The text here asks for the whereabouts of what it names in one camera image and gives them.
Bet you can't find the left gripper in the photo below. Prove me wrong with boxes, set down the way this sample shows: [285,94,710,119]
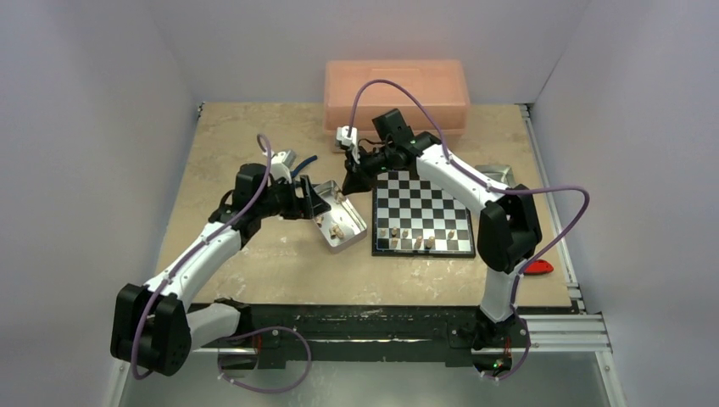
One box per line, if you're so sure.
[255,175,329,220]

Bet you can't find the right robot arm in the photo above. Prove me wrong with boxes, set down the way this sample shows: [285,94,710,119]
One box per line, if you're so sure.
[335,109,543,349]

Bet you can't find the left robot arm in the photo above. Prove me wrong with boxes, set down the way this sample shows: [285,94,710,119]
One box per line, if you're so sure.
[109,164,331,376]

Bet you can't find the light wooden chess pieces pile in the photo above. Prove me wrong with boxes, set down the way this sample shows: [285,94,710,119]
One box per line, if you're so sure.
[315,190,344,242]

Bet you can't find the black white chess board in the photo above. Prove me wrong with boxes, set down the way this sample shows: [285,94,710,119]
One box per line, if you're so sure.
[371,170,477,259]

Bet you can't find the silver pink metal tin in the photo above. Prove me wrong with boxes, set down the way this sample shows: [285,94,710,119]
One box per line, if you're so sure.
[311,181,367,254]

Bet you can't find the pink plastic storage box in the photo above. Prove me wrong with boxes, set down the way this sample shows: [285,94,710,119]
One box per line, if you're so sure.
[322,59,471,146]

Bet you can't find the gold metal tin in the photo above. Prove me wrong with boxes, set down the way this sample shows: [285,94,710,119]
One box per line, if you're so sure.
[475,164,517,187]

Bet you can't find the red black utility knife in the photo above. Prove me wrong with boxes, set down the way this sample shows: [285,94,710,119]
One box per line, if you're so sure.
[525,259,555,276]

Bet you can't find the blue handled cutting pliers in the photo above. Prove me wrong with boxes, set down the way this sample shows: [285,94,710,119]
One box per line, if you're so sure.
[291,155,318,177]

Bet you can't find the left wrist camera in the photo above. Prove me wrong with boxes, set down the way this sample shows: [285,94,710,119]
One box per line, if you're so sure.
[270,149,297,183]

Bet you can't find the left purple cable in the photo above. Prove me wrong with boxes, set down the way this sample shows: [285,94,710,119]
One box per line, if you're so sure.
[130,133,314,395]

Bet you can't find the purple cable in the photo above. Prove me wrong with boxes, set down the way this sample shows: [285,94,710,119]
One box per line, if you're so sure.
[130,133,314,395]
[347,79,592,383]

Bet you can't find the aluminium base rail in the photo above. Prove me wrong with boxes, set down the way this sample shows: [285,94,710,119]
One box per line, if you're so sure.
[114,303,613,372]

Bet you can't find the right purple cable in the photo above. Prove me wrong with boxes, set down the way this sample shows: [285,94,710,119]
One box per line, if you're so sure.
[347,79,592,383]

